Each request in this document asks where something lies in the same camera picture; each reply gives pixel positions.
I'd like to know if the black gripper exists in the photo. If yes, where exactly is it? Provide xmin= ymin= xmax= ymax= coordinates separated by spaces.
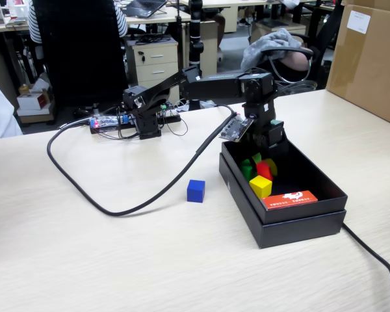
xmin=245 ymin=102 xmax=290 ymax=178

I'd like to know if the red wooden cube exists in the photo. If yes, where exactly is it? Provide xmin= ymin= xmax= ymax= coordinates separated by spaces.
xmin=255 ymin=160 xmax=274 ymax=182

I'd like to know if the green wooden cube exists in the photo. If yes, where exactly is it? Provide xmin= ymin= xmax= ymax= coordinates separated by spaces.
xmin=240 ymin=158 xmax=257 ymax=183

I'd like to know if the yellow wooden cube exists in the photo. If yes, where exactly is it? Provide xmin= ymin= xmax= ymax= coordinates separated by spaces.
xmin=248 ymin=175 xmax=273 ymax=199

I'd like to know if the robot base electronics board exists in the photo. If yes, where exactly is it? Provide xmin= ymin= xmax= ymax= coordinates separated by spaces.
xmin=89 ymin=109 xmax=182 ymax=135

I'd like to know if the black cardboard box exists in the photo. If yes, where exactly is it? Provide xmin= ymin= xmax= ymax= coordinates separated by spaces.
xmin=221 ymin=133 xmax=348 ymax=226

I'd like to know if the black open box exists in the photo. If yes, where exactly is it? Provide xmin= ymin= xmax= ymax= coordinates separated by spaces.
xmin=218 ymin=152 xmax=347 ymax=250

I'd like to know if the large brown cardboard box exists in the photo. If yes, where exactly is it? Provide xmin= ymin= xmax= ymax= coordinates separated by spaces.
xmin=325 ymin=0 xmax=390 ymax=129

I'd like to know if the red printed packet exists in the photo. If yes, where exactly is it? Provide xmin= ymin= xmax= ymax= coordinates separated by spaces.
xmin=260 ymin=190 xmax=319 ymax=211

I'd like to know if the blue wooden cube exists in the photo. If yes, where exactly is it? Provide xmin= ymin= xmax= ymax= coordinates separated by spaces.
xmin=187 ymin=179 xmax=206 ymax=203

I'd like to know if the grey fleece cloth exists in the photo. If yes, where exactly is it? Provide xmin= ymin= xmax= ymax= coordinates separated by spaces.
xmin=240 ymin=28 xmax=302 ymax=72

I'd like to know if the beige desk side cabinet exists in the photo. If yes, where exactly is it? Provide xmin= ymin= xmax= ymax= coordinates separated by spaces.
xmin=183 ymin=19 xmax=219 ymax=79

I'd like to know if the office chair with chrome armrest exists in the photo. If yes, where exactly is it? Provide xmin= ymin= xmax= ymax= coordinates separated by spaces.
xmin=252 ymin=5 xmax=344 ymax=100

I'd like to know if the black vertical pole stand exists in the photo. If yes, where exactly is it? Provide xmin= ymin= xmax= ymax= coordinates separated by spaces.
xmin=187 ymin=0 xmax=205 ymax=111

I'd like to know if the beige drawer cabinet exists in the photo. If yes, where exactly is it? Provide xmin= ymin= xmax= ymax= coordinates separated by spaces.
xmin=126 ymin=35 xmax=180 ymax=105

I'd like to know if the white shipping label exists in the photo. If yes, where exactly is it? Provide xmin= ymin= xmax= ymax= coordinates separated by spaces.
xmin=346 ymin=10 xmax=371 ymax=35

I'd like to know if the beige office desk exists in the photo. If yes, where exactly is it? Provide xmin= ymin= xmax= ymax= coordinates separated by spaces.
xmin=0 ymin=5 xmax=192 ymax=33

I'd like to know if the black laptop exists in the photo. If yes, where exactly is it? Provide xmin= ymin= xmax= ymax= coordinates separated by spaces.
xmin=122 ymin=0 xmax=168 ymax=19

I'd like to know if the black mesh office chair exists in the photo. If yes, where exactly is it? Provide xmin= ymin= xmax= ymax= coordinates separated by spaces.
xmin=31 ymin=0 xmax=129 ymax=108

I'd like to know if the flat brown cardboard carton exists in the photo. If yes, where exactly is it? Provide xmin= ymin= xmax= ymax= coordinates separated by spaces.
xmin=18 ymin=100 xmax=56 ymax=124

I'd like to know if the white and red carton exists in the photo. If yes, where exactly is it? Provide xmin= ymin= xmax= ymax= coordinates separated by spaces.
xmin=17 ymin=92 xmax=49 ymax=111

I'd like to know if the person in striped shirt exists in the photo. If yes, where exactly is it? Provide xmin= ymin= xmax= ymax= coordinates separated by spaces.
xmin=27 ymin=0 xmax=128 ymax=45

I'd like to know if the bare camera circuit board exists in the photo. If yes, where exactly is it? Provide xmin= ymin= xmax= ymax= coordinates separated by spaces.
xmin=218 ymin=116 xmax=255 ymax=143

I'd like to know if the thin black wire bundle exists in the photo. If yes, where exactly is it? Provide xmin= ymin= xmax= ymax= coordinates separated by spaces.
xmin=115 ymin=66 xmax=318 ymax=140

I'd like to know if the thick black cable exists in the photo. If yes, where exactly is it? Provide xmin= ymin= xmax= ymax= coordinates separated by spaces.
xmin=46 ymin=103 xmax=390 ymax=312

